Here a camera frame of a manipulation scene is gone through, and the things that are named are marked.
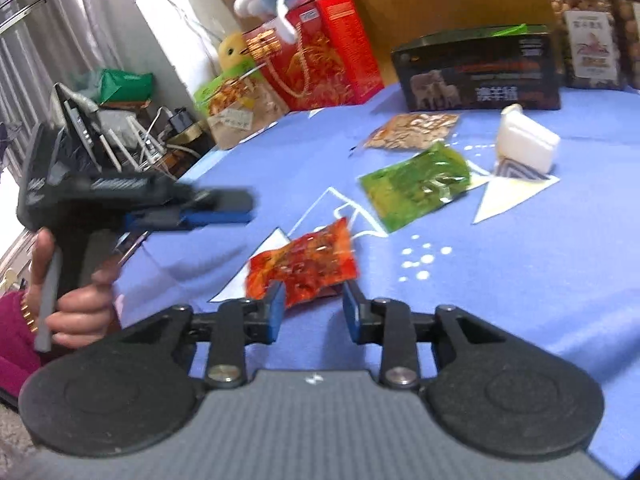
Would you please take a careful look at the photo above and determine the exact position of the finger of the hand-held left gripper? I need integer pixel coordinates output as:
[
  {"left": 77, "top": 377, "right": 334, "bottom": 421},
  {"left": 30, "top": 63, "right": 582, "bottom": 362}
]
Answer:
[
  {"left": 191, "top": 188, "right": 255, "bottom": 212},
  {"left": 125, "top": 209, "right": 253, "bottom": 234}
]

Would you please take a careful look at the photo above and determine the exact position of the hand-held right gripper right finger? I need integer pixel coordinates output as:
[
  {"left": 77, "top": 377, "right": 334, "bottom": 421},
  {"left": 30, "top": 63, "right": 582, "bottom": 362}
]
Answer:
[{"left": 341, "top": 280, "right": 506, "bottom": 390}]

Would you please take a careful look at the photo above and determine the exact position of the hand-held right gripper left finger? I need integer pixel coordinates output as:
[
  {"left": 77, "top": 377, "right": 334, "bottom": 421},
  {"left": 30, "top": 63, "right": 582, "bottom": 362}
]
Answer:
[{"left": 120, "top": 282, "right": 287, "bottom": 390}]

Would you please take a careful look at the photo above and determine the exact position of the red snack packet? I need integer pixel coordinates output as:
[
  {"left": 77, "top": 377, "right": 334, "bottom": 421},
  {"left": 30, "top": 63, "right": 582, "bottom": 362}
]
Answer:
[{"left": 245, "top": 217, "right": 360, "bottom": 309}]

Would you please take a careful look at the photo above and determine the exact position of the olive green snack packet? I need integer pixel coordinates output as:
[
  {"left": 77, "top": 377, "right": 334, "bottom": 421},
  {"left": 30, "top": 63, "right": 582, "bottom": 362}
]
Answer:
[{"left": 357, "top": 141, "right": 473, "bottom": 234}]

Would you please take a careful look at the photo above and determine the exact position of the brown nut snack packet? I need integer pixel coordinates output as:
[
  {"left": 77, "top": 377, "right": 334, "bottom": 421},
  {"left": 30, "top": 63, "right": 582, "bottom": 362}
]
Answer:
[{"left": 362, "top": 112, "right": 461, "bottom": 151}]

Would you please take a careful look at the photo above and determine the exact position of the white plastic container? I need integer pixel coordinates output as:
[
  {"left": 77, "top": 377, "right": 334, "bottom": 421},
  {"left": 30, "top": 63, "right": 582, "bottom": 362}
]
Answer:
[{"left": 493, "top": 104, "right": 562, "bottom": 174}]

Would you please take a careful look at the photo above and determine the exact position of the black cardboard box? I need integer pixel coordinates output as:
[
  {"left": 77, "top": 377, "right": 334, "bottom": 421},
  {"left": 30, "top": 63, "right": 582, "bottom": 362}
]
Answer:
[{"left": 391, "top": 25, "right": 562, "bottom": 113}]

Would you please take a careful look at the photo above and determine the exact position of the person's left forearm magenta sleeve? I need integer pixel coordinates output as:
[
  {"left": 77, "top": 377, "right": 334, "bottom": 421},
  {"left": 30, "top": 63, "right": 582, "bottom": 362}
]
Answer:
[{"left": 0, "top": 290, "right": 53, "bottom": 403}]

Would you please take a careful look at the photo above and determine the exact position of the person's left hand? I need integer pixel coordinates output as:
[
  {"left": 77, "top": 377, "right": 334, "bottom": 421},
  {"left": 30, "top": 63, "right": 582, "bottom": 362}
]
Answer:
[{"left": 22, "top": 227, "right": 124, "bottom": 351}]

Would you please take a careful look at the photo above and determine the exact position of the black charger adapter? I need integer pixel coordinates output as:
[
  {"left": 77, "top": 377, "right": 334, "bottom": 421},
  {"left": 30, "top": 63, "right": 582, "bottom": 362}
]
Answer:
[{"left": 167, "top": 107, "right": 197, "bottom": 134}]

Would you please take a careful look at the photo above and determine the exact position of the green and brown snack bag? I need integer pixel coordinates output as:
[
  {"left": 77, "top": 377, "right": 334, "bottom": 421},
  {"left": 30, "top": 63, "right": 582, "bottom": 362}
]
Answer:
[{"left": 193, "top": 67, "right": 291, "bottom": 151}]

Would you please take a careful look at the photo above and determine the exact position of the green plastic bag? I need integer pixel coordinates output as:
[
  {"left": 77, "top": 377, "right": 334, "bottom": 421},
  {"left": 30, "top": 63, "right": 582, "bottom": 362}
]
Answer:
[{"left": 96, "top": 68, "right": 155, "bottom": 107}]

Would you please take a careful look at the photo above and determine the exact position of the yellow plush toy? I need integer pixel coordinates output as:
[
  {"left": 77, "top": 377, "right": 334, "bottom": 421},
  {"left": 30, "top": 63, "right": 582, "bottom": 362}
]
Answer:
[{"left": 217, "top": 31, "right": 256, "bottom": 74}]

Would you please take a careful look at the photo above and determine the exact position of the blue printed tablecloth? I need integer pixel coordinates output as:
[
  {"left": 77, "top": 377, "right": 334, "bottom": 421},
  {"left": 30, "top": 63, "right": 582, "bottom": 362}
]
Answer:
[{"left": 112, "top": 82, "right": 640, "bottom": 480}]

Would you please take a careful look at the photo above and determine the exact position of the red gift box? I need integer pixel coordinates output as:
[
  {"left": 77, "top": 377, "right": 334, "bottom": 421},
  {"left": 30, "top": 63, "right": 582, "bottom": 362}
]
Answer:
[{"left": 242, "top": 0, "right": 385, "bottom": 112}]

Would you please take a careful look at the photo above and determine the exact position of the grey curtain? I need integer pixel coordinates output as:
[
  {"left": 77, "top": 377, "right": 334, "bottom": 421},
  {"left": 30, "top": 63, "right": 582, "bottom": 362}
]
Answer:
[{"left": 0, "top": 0, "right": 168, "bottom": 181}]

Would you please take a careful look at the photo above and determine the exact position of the wooden board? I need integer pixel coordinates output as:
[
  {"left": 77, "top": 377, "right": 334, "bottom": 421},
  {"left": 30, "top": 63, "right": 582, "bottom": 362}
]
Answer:
[{"left": 205, "top": 0, "right": 596, "bottom": 92}]

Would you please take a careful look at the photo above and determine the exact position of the light nut jar yellow lid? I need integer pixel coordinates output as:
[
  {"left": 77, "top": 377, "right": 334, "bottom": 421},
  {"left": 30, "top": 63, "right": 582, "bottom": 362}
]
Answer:
[{"left": 545, "top": 0, "right": 626, "bottom": 91}]

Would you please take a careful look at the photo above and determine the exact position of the dark nut jar yellow lid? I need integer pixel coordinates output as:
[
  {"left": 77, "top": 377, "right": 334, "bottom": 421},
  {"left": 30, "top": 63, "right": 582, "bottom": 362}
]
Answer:
[{"left": 601, "top": 0, "right": 640, "bottom": 91}]

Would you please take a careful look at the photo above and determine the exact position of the white cable bundle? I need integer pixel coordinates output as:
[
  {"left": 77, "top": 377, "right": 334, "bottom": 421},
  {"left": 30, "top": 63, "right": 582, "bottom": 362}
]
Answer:
[{"left": 97, "top": 107, "right": 201, "bottom": 181}]

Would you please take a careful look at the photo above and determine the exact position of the gold bracelet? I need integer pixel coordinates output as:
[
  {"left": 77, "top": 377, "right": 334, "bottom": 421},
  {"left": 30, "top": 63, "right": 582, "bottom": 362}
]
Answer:
[{"left": 20, "top": 294, "right": 40, "bottom": 335}]

